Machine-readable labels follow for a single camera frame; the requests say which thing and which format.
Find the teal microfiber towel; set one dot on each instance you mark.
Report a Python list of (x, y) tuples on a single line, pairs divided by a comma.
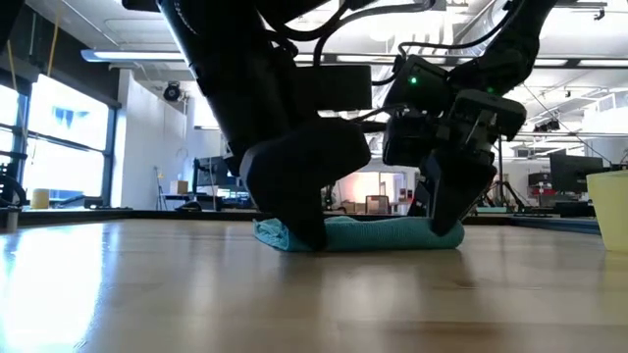
[(382, 234)]

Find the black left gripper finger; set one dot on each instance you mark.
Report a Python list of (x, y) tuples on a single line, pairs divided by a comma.
[(333, 152), (275, 186)]

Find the yellow cylinder bin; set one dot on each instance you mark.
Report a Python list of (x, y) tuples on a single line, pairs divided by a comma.
[(40, 198)]

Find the bright window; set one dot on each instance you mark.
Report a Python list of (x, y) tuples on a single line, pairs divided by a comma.
[(64, 147)]

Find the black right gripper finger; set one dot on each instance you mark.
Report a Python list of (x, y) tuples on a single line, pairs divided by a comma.
[(421, 196), (461, 191)]

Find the yellow translucent plastic basket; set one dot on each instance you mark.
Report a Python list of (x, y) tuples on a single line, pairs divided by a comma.
[(611, 211)]

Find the black monitor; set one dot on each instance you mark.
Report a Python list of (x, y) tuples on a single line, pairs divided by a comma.
[(213, 171), (574, 171)]

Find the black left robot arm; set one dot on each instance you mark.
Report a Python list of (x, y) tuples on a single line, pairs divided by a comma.
[(230, 59)]

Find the black aluminium rig frame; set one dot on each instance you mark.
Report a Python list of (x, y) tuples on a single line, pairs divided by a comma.
[(122, 215)]

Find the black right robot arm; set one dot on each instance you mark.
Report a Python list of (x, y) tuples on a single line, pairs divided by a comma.
[(500, 49)]

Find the black workstation frame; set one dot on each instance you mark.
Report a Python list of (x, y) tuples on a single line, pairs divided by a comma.
[(500, 166)]

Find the black dome camera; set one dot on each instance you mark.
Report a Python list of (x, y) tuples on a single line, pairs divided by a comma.
[(172, 91)]

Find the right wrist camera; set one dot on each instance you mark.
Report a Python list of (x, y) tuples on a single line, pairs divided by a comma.
[(409, 139)]

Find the long ceiling light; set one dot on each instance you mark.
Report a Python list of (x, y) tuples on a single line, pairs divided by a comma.
[(132, 55)]

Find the cardboard box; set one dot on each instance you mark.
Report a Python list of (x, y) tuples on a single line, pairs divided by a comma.
[(179, 187)]

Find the brown open crate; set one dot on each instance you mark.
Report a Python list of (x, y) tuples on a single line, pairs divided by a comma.
[(377, 203)]

